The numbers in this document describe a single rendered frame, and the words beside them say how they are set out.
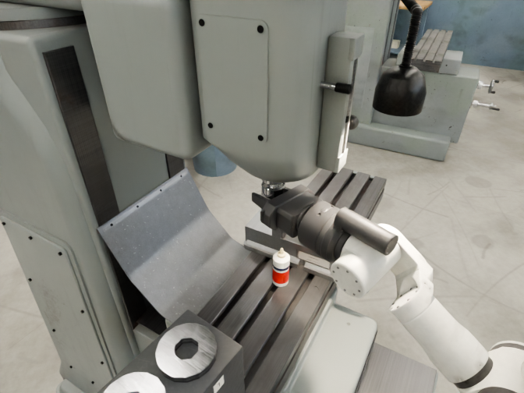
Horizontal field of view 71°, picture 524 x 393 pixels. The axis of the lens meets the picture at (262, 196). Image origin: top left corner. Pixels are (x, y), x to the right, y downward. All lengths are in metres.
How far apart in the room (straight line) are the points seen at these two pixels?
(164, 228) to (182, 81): 0.51
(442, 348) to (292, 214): 0.30
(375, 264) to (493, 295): 1.98
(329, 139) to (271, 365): 0.46
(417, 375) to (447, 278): 1.46
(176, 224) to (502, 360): 0.77
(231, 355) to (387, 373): 0.56
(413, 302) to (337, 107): 0.31
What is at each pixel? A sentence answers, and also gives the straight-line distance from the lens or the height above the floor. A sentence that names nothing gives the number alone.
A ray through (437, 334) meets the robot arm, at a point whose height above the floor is 1.19.
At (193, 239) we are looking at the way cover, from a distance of 1.06.
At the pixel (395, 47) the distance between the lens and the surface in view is 6.71.
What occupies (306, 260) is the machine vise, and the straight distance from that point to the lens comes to 0.96.
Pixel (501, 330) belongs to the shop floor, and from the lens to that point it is 2.38.
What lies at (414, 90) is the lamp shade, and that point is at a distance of 0.57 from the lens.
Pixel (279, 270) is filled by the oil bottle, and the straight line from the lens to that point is 0.89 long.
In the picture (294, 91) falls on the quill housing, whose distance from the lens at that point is 0.53.
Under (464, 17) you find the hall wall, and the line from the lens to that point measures 7.10.
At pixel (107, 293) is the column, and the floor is 0.90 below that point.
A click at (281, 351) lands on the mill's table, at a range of 0.83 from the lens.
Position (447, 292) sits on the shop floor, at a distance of 2.43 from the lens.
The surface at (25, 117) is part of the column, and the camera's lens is 0.85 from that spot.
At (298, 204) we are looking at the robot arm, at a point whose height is 1.26.
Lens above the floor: 1.66
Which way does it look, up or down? 35 degrees down
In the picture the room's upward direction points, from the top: straight up
